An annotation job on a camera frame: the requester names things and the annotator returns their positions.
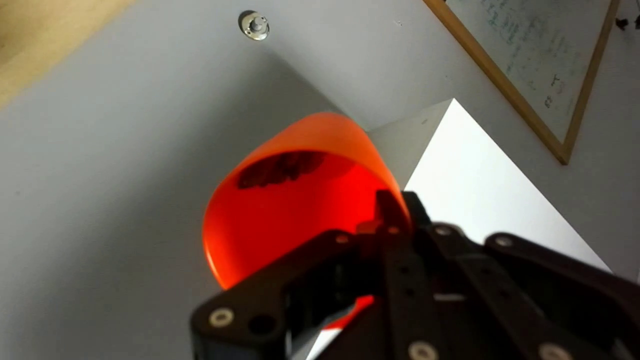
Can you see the red plastic cup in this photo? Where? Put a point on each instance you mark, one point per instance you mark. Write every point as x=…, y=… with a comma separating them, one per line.
x=280, y=220

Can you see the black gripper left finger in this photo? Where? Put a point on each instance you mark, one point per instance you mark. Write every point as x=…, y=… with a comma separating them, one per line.
x=267, y=300

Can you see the dark contents of cup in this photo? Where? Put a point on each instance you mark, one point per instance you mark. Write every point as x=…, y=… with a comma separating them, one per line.
x=280, y=169

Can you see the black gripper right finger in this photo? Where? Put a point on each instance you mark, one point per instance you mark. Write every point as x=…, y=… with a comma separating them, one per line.
x=480, y=292

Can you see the wood framed whiteboard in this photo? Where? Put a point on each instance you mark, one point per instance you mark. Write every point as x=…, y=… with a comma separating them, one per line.
x=533, y=47

